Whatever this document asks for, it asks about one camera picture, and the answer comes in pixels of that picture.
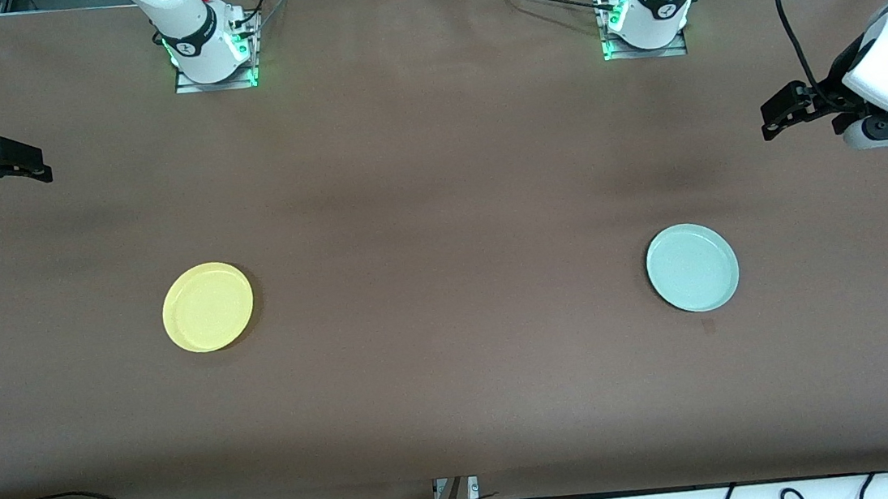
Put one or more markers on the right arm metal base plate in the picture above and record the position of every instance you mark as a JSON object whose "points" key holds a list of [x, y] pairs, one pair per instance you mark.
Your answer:
{"points": [[188, 87]]}

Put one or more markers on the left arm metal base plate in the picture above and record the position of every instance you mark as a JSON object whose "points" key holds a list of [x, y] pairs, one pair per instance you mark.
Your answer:
{"points": [[677, 49]]}

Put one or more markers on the light green round plate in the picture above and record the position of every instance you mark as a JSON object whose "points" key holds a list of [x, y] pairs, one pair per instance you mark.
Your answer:
{"points": [[692, 268]]}

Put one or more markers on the yellow round plate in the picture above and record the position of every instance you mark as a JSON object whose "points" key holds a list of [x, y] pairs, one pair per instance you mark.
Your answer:
{"points": [[208, 307]]}

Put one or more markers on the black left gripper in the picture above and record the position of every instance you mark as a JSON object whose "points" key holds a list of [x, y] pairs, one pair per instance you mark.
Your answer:
{"points": [[834, 98]]}

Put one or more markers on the brown table cover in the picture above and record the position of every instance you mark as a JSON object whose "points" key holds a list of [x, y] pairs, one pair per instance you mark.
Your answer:
{"points": [[459, 403]]}

